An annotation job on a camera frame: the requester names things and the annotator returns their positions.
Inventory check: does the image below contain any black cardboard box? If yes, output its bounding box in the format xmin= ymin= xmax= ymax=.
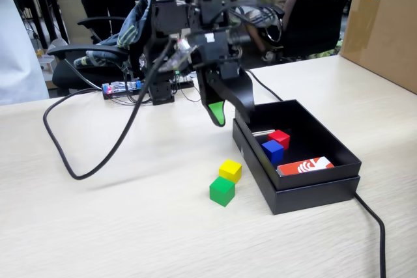
xmin=232 ymin=98 xmax=363 ymax=191

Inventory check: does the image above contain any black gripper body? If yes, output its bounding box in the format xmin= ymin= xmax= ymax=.
xmin=190 ymin=29 xmax=242 ymax=80

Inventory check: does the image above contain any motor controller board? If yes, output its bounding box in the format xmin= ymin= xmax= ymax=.
xmin=102 ymin=79 xmax=144 ymax=100

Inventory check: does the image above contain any green wooden cube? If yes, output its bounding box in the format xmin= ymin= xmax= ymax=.
xmin=208 ymin=176 xmax=236 ymax=208

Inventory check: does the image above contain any large cardboard box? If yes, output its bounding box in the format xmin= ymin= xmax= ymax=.
xmin=338 ymin=0 xmax=417 ymax=95

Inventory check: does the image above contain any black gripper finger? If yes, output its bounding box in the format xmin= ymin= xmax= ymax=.
xmin=195 ymin=64 xmax=227 ymax=128
xmin=210 ymin=69 xmax=257 ymax=125

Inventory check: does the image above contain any thick black cable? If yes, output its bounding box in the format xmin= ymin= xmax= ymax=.
xmin=246 ymin=68 xmax=387 ymax=278
xmin=43 ymin=38 xmax=173 ymax=181

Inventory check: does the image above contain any striped blue garment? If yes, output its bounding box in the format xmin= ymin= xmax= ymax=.
xmin=73 ymin=0 xmax=152 ymax=69

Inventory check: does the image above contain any person in white shirt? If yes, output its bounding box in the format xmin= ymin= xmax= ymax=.
xmin=0 ymin=0 xmax=50 ymax=106

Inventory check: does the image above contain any yellow wooden cube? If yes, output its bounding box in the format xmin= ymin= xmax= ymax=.
xmin=218 ymin=159 xmax=243 ymax=184

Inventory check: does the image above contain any red wooden cube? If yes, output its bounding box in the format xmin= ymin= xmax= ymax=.
xmin=267 ymin=130 xmax=291 ymax=151

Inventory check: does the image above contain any black open box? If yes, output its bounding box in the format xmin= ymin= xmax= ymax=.
xmin=232 ymin=118 xmax=361 ymax=216

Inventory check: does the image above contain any blue wooden cube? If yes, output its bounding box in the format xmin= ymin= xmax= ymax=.
xmin=261 ymin=140 xmax=285 ymax=164

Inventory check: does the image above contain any red box white logo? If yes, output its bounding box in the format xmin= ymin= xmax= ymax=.
xmin=276 ymin=156 xmax=336 ymax=177

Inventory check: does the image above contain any black office chair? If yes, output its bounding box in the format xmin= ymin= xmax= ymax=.
xmin=260 ymin=0 xmax=356 ymax=64
xmin=47 ymin=0 xmax=154 ymax=97

